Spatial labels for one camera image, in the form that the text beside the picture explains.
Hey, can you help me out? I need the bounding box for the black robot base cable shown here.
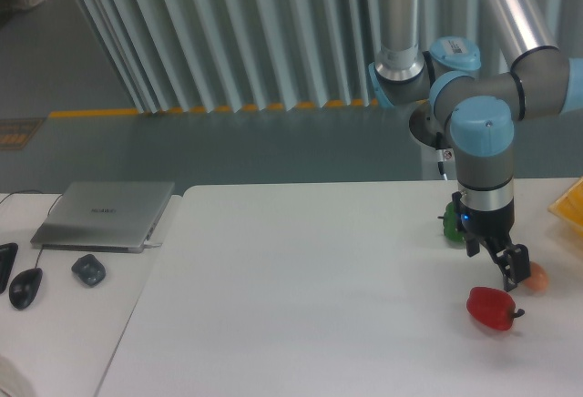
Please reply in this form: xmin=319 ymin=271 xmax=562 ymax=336
xmin=435 ymin=131 xmax=452 ymax=182

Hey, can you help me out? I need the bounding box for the black computer mouse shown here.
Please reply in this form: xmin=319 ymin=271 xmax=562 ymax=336
xmin=8 ymin=268 xmax=43 ymax=310

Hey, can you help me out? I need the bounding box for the black keyboard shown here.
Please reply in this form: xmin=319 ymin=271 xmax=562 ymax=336
xmin=0 ymin=242 xmax=18 ymax=293

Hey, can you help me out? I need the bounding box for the white sleeved forearm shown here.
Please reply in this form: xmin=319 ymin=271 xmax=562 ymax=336
xmin=0 ymin=356 xmax=36 ymax=397

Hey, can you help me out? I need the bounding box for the black mouse cable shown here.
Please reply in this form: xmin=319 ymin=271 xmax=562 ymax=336
xmin=0 ymin=189 xmax=65 ymax=270

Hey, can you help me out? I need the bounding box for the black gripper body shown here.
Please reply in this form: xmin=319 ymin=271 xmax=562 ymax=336
xmin=452 ymin=191 xmax=515 ymax=248

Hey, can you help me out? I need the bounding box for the yellow plastic basket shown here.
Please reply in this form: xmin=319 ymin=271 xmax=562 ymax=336
xmin=547 ymin=178 xmax=582 ymax=236

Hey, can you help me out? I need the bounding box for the grey folding partition screen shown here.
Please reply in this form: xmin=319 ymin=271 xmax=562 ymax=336
xmin=56 ymin=0 xmax=583 ymax=113

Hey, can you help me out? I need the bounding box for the red bell pepper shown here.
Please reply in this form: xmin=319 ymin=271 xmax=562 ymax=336
xmin=466 ymin=287 xmax=525 ymax=331

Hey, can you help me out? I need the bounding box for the dark grey earbuds case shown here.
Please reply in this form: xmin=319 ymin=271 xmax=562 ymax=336
xmin=71 ymin=254 xmax=107 ymax=288

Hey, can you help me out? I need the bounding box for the green bell pepper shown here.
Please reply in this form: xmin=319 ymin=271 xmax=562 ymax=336
xmin=438 ymin=202 xmax=465 ymax=244

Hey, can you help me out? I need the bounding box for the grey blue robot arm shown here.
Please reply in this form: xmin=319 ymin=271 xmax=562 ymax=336
xmin=369 ymin=0 xmax=582 ymax=290

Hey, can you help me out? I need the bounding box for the brown egg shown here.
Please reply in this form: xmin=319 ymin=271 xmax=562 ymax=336
xmin=521 ymin=261 xmax=549 ymax=292

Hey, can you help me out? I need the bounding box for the silver closed laptop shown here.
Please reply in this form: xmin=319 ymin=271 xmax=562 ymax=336
xmin=30 ymin=181 xmax=175 ymax=253

